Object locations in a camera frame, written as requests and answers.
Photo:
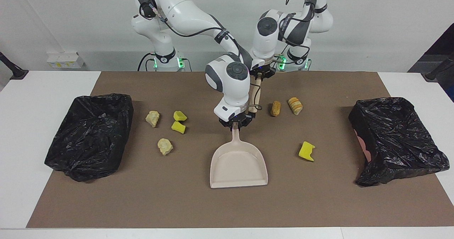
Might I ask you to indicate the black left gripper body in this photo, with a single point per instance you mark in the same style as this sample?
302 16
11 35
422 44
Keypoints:
264 70

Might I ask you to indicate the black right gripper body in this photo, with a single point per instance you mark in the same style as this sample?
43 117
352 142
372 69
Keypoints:
237 117

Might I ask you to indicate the beige brush black bristles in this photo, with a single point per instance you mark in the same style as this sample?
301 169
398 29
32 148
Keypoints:
257 90

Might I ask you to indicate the brown toy bread roll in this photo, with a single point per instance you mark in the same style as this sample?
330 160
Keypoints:
275 108

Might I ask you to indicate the beige plastic dustpan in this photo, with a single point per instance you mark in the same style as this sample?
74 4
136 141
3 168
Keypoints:
237 164

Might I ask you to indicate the striped toy croissant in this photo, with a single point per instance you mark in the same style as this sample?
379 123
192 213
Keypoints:
295 106

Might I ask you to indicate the yellow sponge piece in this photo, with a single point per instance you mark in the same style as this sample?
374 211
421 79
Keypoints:
178 127
180 116

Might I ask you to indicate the large wavy yellow sponge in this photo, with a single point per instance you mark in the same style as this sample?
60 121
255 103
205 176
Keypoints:
306 152

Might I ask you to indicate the pale foam piece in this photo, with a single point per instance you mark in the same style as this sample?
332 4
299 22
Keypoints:
153 119
165 146

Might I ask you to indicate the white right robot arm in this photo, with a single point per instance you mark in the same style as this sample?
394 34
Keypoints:
184 8

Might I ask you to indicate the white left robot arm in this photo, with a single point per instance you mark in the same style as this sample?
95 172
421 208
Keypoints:
319 19

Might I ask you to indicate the pink bin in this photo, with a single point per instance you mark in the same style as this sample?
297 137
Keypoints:
363 145

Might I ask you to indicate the black trash bag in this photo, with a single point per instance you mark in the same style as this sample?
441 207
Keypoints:
88 136
397 139

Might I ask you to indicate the brown table mat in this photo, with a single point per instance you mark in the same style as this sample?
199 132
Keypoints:
227 203

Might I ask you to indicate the black stand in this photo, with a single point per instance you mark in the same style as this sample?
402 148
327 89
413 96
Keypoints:
434 74
16 72

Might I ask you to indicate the white wall socket box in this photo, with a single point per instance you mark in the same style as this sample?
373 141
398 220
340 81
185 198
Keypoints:
65 60

